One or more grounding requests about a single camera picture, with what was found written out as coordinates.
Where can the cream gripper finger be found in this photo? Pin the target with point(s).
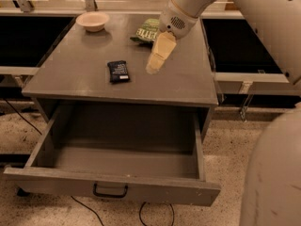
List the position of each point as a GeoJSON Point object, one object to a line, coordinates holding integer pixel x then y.
{"type": "Point", "coordinates": [161, 50]}

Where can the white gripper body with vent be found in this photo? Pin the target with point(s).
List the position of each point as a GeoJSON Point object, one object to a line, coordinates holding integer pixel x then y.
{"type": "Point", "coordinates": [174, 22]}

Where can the dark blue rxbar wrapper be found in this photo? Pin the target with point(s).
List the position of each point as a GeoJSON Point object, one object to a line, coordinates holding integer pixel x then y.
{"type": "Point", "coordinates": [118, 71]}

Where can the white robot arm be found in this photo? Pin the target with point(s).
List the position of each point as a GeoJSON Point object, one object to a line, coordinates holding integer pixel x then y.
{"type": "Point", "coordinates": [271, 195]}

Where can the grey open top drawer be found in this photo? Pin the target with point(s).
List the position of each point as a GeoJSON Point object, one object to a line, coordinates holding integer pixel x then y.
{"type": "Point", "coordinates": [75, 152]}

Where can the green kettle chips bag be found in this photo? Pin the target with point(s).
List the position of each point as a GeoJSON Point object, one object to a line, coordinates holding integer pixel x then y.
{"type": "Point", "coordinates": [147, 32]}

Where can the grey cabinet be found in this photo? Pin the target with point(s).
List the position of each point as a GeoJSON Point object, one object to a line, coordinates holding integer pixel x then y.
{"type": "Point", "coordinates": [77, 70]}

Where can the beige bowl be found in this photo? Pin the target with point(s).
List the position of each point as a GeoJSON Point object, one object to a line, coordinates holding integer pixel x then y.
{"type": "Point", "coordinates": [93, 21]}

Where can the metal railing frame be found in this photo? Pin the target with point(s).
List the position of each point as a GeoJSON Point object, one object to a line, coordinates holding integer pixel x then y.
{"type": "Point", "coordinates": [62, 3]}

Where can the black drawer handle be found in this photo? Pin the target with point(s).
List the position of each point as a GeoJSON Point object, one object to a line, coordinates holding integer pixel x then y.
{"type": "Point", "coordinates": [109, 192]}

